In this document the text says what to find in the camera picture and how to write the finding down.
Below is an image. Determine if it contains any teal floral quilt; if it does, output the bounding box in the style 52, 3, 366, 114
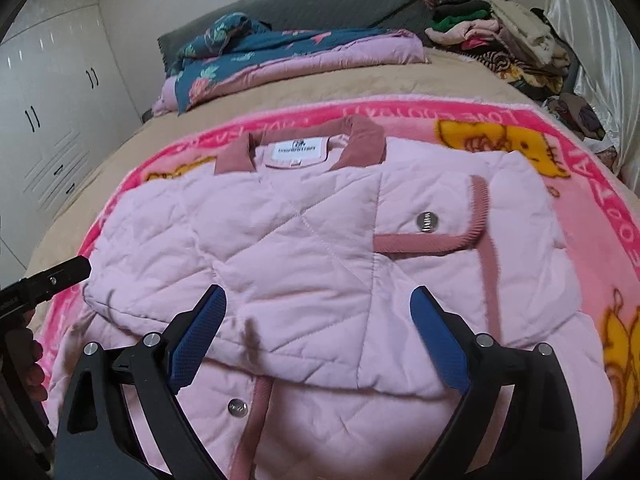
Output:
150, 12, 433, 117

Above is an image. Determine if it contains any white satin curtain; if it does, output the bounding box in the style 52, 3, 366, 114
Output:
545, 0, 640, 191

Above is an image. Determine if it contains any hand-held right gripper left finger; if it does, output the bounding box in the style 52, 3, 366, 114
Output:
55, 284, 236, 480

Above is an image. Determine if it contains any pile of clothes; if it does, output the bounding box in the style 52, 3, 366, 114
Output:
424, 0, 621, 161

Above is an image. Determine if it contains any white wardrobe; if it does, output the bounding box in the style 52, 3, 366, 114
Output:
0, 0, 146, 271

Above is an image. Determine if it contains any pink quilted jacket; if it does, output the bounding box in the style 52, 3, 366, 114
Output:
47, 115, 608, 480

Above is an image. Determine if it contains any person's left hand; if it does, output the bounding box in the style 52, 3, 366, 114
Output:
19, 310, 49, 403

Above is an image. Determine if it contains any beige bed cover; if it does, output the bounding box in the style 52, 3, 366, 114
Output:
25, 45, 551, 281

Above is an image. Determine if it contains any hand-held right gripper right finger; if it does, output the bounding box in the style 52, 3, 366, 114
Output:
409, 285, 583, 480

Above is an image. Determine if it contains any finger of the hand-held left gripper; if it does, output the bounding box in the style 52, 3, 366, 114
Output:
0, 255, 92, 312

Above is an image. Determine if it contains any pink printed blanket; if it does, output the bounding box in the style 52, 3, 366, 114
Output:
30, 94, 640, 480

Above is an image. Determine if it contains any grey headboard cushion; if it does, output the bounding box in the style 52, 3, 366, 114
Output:
157, 0, 431, 68

